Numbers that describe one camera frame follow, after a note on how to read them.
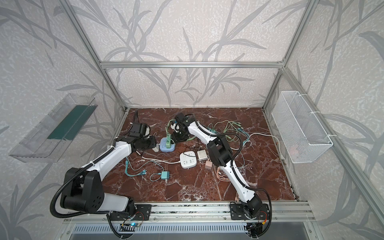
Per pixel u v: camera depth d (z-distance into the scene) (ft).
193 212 2.47
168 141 3.01
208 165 2.91
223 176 2.77
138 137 2.23
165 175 2.76
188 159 2.96
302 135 2.02
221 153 2.09
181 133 2.86
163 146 3.14
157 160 2.99
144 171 2.85
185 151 3.06
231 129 3.55
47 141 2.11
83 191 1.37
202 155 3.00
